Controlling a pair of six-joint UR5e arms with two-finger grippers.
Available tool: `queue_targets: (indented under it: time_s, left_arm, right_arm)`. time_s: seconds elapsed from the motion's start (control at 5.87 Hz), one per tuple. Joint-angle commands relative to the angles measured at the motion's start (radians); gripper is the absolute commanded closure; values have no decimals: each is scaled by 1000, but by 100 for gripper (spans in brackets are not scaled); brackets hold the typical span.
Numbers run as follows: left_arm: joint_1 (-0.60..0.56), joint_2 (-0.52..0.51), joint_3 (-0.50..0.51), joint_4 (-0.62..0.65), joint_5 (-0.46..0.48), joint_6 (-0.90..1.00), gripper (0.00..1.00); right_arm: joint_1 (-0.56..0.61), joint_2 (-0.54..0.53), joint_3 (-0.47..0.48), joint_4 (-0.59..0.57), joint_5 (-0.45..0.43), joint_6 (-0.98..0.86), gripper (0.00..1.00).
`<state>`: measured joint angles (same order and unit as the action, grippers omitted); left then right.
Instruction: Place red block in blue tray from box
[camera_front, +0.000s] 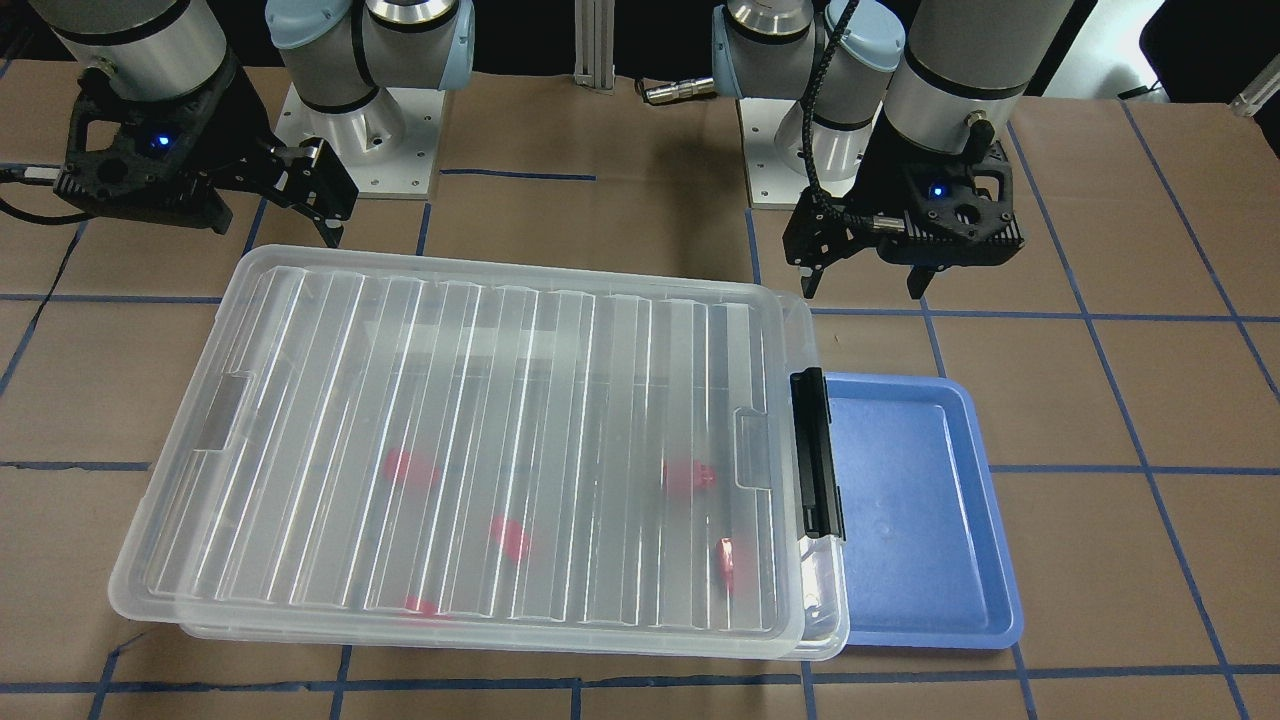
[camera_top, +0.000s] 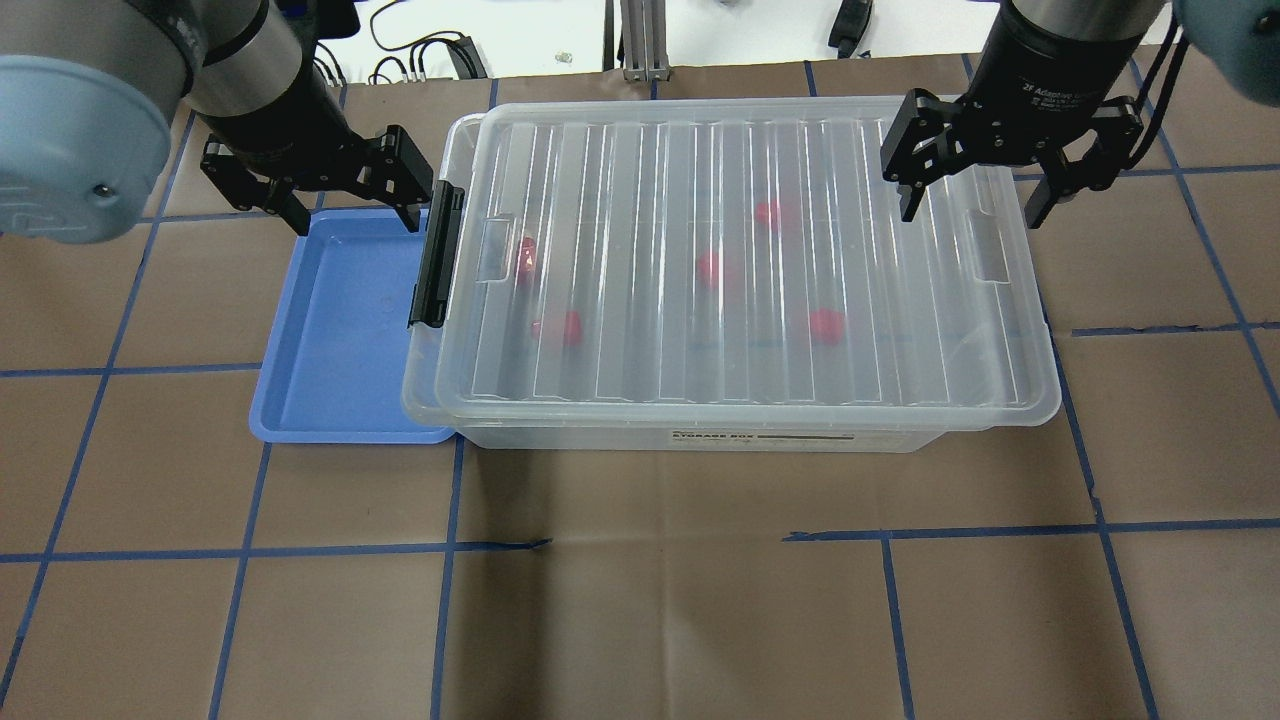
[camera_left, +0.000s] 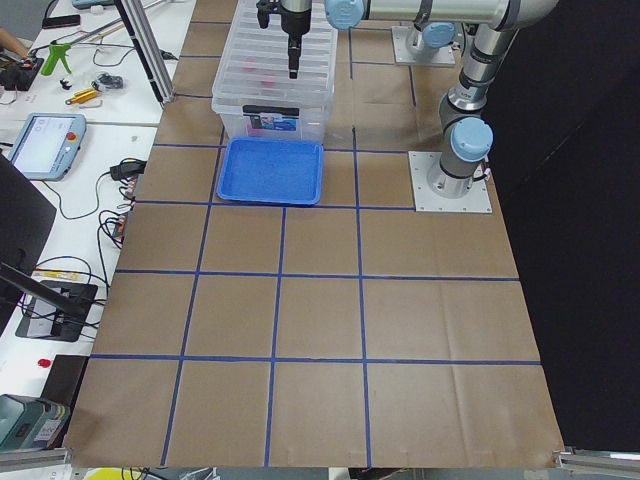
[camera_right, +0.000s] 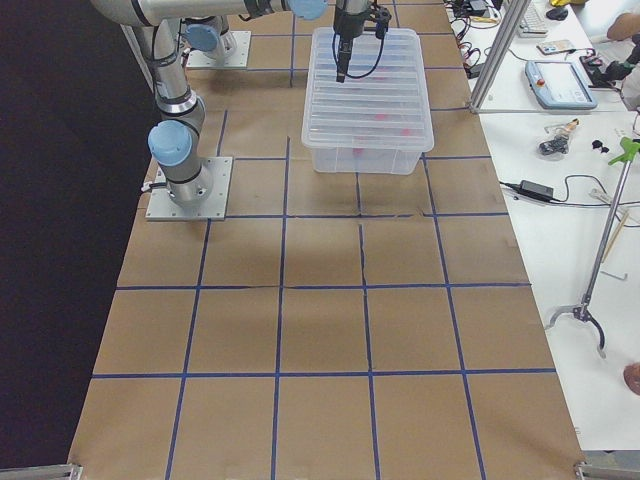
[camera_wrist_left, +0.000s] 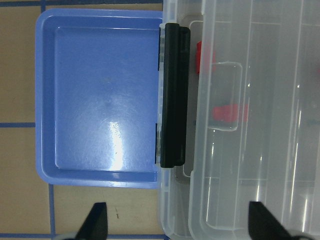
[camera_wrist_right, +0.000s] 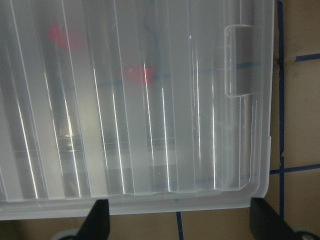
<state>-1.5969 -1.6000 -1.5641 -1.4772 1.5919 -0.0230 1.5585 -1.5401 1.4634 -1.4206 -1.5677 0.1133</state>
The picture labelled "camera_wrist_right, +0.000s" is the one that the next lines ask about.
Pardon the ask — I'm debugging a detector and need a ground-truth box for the red block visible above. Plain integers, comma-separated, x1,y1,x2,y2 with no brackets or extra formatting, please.
119,66,155,85
47,22,83,51

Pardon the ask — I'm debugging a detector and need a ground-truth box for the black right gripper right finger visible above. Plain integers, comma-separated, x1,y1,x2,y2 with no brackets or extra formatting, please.
250,197,297,240

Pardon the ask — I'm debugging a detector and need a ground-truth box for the clear plastic box lid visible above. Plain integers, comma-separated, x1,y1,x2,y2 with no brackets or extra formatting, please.
0,0,275,220

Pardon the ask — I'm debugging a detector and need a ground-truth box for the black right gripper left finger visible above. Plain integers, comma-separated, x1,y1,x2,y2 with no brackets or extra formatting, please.
76,199,111,240

